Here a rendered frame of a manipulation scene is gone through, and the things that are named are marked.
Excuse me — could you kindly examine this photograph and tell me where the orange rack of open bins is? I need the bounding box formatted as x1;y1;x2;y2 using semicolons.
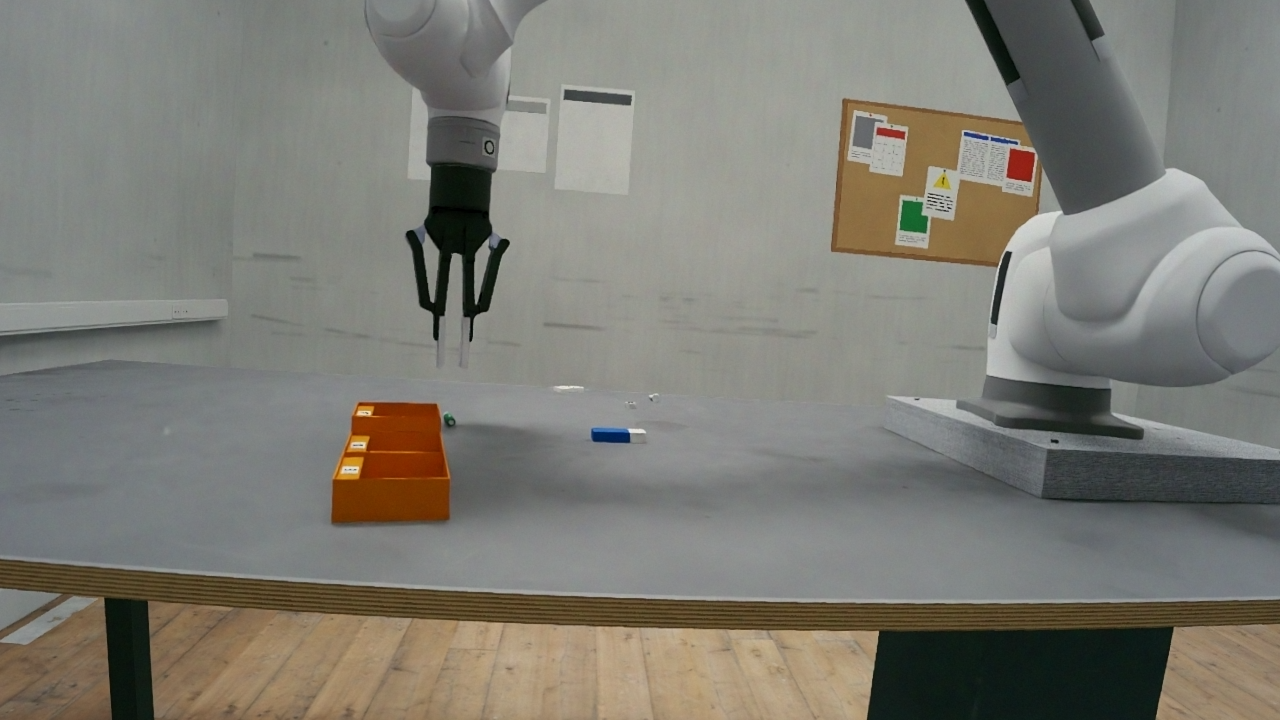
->
332;402;451;523

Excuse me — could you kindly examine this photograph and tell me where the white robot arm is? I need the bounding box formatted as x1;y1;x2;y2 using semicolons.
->
364;0;1280;439

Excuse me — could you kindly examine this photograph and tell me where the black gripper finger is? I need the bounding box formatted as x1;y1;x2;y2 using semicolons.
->
460;227;509;369
404;225;454;368

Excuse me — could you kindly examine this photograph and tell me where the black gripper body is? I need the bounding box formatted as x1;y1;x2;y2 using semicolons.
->
424;167;493;256

